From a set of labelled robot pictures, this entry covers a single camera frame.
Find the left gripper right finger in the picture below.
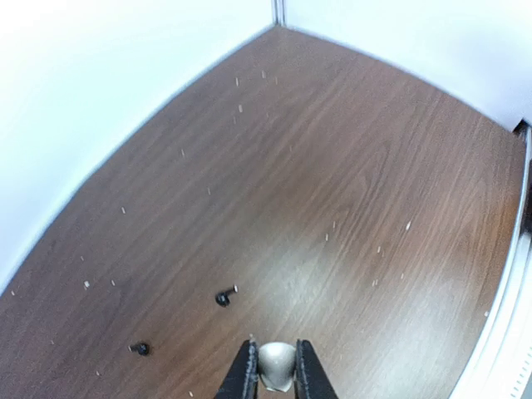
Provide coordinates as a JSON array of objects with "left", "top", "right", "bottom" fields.
[{"left": 294, "top": 340, "right": 337, "bottom": 399}]

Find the left aluminium frame post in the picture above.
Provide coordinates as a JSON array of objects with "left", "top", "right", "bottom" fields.
[{"left": 272, "top": 0, "right": 286, "bottom": 27}]

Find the white earbud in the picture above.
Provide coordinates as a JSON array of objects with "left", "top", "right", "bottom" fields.
[{"left": 258, "top": 342, "right": 296, "bottom": 392}]

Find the black earbud left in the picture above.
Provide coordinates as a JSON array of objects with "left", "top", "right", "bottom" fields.
[{"left": 128, "top": 342, "right": 150, "bottom": 357}]

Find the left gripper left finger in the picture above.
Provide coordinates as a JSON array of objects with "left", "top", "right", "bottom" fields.
[{"left": 214, "top": 339, "right": 259, "bottom": 399}]

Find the black earbud right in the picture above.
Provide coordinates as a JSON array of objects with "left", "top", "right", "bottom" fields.
[{"left": 215, "top": 285, "right": 239, "bottom": 308}]

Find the black earbud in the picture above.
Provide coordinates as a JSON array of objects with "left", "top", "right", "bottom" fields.
[
  {"left": 215, "top": 285, "right": 239, "bottom": 308},
  {"left": 128, "top": 342, "right": 150, "bottom": 357}
]

